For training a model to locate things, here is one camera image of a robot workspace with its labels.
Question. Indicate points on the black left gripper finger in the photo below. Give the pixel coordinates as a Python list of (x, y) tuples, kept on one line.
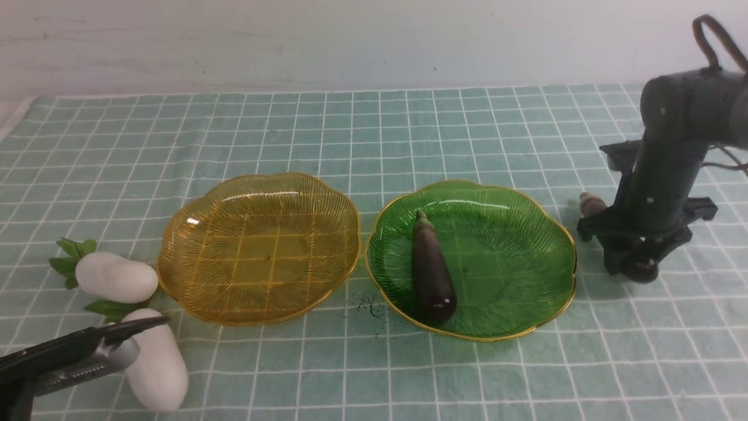
[(125, 327)]

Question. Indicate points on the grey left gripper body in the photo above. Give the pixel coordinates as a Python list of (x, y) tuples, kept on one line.
[(26, 375)]

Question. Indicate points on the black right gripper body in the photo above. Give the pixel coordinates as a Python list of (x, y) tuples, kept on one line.
[(652, 203)]

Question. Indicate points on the dark purple eggplant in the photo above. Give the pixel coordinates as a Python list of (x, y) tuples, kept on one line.
[(618, 255), (430, 278)]

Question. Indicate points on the white radish with leaves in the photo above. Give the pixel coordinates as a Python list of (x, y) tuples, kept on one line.
[(154, 367), (103, 274)]

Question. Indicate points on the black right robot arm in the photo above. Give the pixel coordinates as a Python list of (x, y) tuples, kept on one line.
[(684, 117)]

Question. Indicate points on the green glass plate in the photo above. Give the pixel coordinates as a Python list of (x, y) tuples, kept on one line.
[(512, 264)]

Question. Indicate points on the amber glass plate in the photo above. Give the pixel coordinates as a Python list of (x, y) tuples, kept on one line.
[(259, 249)]

